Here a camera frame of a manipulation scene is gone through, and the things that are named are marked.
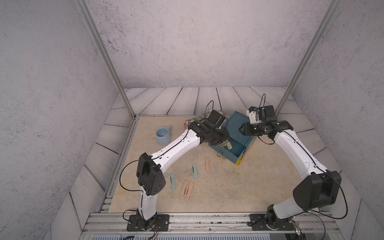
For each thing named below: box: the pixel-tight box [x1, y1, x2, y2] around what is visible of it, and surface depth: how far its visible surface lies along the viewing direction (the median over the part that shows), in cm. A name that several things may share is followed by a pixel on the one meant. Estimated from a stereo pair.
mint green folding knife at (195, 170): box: [192, 163, 198, 179], surface depth 93 cm
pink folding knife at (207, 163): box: [205, 156, 211, 172], surface depth 95 cm
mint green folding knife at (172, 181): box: [170, 173, 175, 190], surface depth 88 cm
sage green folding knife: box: [224, 141, 233, 150], surface depth 78 cm
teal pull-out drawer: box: [208, 137, 248, 164], surface depth 79 cm
